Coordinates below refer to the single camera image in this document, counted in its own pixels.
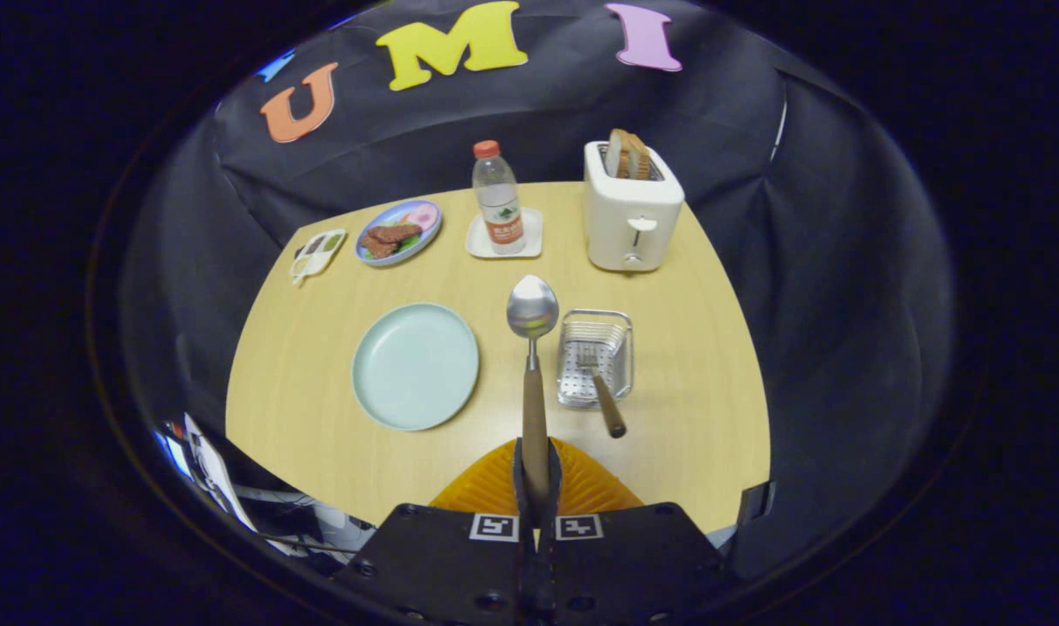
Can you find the thin black cable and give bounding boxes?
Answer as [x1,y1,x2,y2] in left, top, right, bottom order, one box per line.
[260,532,361,557]

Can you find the wooden handled metal fork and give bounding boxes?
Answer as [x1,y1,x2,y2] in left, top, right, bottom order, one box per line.
[577,343,628,439]

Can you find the wooden handled metal spoon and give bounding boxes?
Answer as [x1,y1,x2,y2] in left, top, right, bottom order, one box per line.
[506,275,561,505]

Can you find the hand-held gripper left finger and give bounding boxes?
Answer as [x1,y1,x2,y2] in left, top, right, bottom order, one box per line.
[330,437,539,626]

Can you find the clear plastic water bottle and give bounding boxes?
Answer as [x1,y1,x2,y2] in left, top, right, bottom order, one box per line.
[472,140,526,256]

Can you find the metal wire drain basket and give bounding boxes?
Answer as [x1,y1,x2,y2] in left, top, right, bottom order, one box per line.
[556,309,635,410]

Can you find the brown meat pieces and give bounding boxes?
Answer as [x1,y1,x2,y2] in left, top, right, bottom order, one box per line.
[360,223,423,260]

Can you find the black table clamp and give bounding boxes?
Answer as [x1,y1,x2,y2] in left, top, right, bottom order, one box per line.
[736,478,778,527]

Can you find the toasted bread slice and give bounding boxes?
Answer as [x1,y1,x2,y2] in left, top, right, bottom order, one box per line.
[604,129,632,179]
[625,133,653,181]

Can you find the white divided condiment dish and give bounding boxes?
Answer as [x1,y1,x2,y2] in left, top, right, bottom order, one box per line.
[290,228,349,286]

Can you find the white toaster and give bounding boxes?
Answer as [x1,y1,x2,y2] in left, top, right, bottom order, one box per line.
[583,141,686,274]

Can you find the white square coaster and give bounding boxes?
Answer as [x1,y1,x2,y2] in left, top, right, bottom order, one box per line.
[465,207,544,260]

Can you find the pale green plate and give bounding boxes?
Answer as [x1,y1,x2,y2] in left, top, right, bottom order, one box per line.
[351,302,481,432]

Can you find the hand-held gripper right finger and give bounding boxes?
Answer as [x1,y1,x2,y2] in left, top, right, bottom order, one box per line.
[543,437,739,626]

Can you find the blue patterned plate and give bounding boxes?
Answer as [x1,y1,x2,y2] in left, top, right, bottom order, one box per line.
[355,199,443,267]

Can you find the white paper sheets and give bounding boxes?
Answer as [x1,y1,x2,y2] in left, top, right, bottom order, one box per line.
[182,413,270,549]

